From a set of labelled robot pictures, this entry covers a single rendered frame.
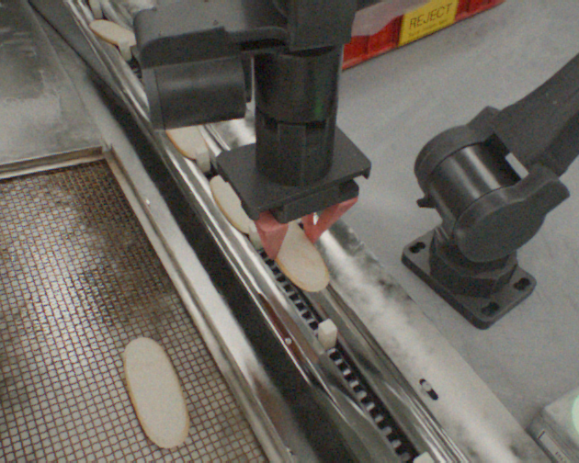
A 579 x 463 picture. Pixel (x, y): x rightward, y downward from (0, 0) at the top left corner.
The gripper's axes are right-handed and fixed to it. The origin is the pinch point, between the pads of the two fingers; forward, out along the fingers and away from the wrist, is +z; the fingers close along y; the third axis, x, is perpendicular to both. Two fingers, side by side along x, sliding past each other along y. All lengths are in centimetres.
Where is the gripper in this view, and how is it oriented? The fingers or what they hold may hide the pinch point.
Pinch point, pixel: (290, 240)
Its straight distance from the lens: 50.3
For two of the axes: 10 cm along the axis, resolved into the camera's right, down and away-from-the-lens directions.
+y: -8.8, 3.4, -3.4
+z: -0.2, 6.7, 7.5
